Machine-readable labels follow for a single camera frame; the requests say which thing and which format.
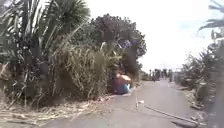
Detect person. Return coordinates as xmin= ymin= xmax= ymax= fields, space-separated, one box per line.
xmin=112 ymin=72 xmax=133 ymax=96

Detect dark leafy tree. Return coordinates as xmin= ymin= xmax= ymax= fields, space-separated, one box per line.
xmin=87 ymin=13 xmax=148 ymax=88

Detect group of people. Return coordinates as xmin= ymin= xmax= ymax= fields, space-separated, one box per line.
xmin=147 ymin=68 xmax=174 ymax=83

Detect grey asphalt path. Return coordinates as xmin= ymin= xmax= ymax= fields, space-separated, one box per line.
xmin=39 ymin=78 xmax=209 ymax=128

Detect tall flax bushes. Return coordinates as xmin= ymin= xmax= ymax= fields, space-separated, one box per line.
xmin=0 ymin=0 xmax=116 ymax=108

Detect fallen long branch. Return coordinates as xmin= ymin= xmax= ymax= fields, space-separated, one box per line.
xmin=134 ymin=94 xmax=207 ymax=128

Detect dry grass litter strip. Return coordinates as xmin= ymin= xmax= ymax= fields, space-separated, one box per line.
xmin=0 ymin=94 xmax=116 ymax=128

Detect bushes with palm fronds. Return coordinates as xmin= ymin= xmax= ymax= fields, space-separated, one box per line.
xmin=174 ymin=0 xmax=224 ymax=128

